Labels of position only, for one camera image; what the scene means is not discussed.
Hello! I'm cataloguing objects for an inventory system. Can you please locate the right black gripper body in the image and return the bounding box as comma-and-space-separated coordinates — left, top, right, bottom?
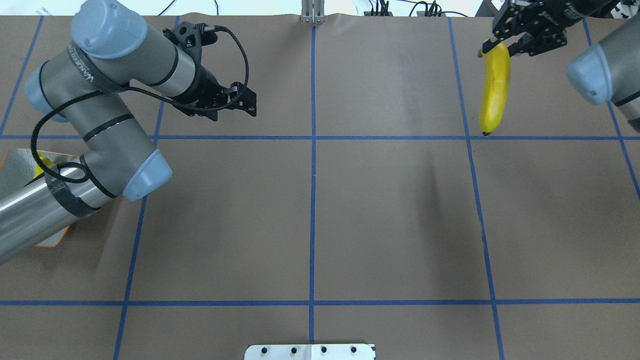
492, 0, 586, 57

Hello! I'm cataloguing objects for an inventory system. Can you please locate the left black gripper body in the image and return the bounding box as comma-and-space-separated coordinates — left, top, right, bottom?
185, 65, 258, 122

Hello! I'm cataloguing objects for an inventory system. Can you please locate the yellow banana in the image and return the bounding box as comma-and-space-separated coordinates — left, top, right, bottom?
33, 155, 56, 180
477, 42, 511, 136

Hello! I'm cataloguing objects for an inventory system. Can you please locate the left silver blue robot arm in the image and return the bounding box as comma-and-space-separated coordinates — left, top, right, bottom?
1, 0, 258, 264

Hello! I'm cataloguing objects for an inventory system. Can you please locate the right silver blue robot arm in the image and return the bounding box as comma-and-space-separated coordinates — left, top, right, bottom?
478, 0, 639, 132

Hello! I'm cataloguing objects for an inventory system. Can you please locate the grey square plate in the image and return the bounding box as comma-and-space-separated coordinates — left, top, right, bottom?
0, 146, 77, 248

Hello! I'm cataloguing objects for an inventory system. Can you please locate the lower small circuit board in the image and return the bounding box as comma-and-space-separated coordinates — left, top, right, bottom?
408, 0, 445, 18

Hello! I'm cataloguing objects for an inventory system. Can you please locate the small circuit board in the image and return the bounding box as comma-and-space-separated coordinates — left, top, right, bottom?
408, 0, 445, 18
362, 0, 393, 18

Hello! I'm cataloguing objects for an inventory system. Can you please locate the upper small circuit board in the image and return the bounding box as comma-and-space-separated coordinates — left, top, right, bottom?
362, 0, 393, 18

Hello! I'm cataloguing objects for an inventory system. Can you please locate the aluminium frame post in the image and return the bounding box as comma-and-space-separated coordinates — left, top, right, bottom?
300, 0, 326, 25

